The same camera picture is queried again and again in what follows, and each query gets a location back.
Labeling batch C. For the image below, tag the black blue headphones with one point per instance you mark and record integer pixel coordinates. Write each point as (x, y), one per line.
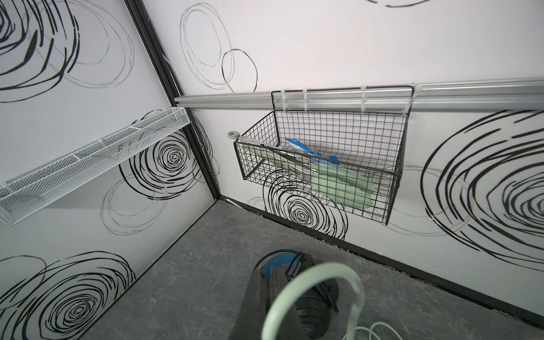
(315, 307)

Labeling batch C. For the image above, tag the aluminium wall rail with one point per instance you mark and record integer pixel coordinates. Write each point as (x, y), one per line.
(490, 95)

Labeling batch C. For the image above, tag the black wire basket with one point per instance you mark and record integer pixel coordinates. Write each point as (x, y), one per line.
(345, 147)

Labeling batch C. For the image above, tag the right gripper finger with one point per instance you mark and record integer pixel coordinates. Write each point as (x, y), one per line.
(253, 310)

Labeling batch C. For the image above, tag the mint green headphones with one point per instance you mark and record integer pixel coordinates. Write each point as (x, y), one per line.
(310, 278)

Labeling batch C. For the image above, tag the green item in basket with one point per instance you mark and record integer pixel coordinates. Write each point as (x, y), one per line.
(324, 175)

